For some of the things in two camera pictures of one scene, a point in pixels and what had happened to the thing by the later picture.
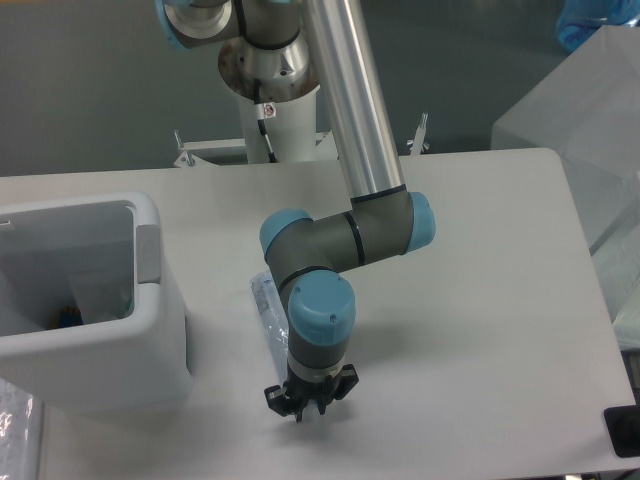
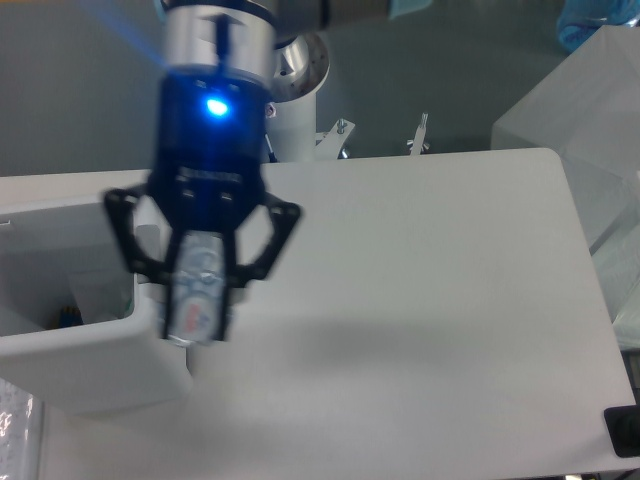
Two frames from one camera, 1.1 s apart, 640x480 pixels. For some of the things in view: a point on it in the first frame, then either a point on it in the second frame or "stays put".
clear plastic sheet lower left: [21, 426] stays put
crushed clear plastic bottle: [272, 306] -> [198, 286]
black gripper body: [298, 393] -> [208, 168]
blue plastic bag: [579, 19] stays put
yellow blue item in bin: [69, 317] stays put
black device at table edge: [623, 428] stays put
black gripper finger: [279, 403] -> [121, 204]
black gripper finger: [348, 379] -> [286, 215]
